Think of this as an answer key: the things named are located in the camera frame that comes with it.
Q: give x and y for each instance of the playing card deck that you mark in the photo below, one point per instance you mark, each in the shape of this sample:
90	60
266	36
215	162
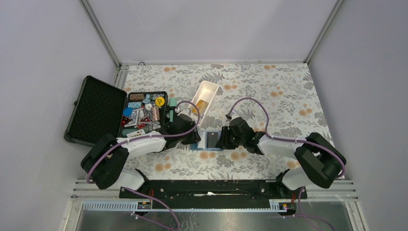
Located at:
136	133

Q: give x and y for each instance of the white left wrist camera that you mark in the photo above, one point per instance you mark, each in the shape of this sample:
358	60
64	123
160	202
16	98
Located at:
185	113

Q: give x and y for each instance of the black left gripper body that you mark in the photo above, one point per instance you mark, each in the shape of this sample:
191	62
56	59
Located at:
185	138

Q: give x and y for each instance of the floral patterned table mat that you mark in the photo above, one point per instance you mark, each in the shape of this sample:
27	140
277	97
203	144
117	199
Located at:
279	98

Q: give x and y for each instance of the black open carrying case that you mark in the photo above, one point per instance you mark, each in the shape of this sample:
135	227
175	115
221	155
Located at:
97	111

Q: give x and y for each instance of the gold credit card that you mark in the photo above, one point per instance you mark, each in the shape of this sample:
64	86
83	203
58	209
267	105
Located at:
201	107

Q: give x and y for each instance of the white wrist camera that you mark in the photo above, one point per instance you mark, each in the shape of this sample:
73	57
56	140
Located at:
185	113
230	117

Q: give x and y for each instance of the white rectangular plastic tray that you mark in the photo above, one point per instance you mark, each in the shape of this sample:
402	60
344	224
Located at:
207	92

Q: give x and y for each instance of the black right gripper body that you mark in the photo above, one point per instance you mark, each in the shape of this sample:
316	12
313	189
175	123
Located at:
234	141

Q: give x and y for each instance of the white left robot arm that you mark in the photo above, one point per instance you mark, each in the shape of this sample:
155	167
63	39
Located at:
105	163

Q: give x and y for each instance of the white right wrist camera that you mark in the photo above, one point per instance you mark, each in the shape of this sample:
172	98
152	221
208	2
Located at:
230	117

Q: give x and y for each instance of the black credit card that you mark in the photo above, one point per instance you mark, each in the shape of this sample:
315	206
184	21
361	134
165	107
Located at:
212	138

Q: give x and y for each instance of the blue leather card holder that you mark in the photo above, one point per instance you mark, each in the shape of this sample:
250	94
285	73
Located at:
201	146

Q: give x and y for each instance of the mint green case handle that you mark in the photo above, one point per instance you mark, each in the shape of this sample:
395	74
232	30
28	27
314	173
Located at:
172	105

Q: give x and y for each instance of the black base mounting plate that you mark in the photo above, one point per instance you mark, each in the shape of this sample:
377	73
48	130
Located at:
213	194

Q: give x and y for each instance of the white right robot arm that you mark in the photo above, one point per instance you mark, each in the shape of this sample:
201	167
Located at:
320	163

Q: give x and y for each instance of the yellow round poker chip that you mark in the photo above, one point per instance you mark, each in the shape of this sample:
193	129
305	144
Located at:
160	101

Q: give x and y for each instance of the blue round poker chip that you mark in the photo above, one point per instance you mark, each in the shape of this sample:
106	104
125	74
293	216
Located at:
127	112

